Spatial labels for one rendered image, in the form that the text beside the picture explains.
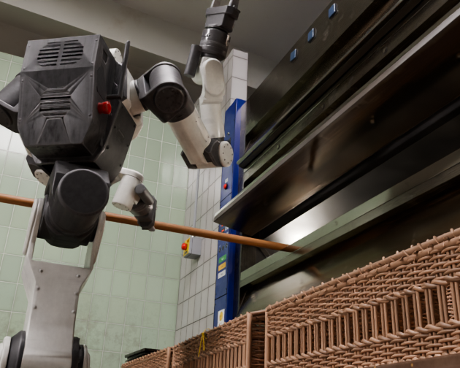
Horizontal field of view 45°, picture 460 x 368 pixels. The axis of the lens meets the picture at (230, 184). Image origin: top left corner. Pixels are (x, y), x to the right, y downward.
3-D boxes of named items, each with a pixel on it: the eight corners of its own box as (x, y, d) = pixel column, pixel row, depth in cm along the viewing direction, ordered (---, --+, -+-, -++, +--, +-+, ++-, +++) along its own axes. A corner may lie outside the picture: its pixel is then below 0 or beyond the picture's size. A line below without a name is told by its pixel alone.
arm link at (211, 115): (229, 103, 172) (234, 165, 174) (201, 106, 177) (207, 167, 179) (211, 102, 163) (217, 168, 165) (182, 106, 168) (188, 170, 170)
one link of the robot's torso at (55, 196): (109, 221, 122) (119, 150, 130) (49, 210, 118) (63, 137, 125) (85, 255, 146) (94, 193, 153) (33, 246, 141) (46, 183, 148)
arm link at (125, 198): (117, 213, 182) (104, 199, 172) (130, 184, 186) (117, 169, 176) (149, 221, 179) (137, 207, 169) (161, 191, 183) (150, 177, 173)
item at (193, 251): (194, 260, 315) (196, 242, 319) (201, 255, 307) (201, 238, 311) (182, 258, 313) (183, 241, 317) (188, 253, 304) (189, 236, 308)
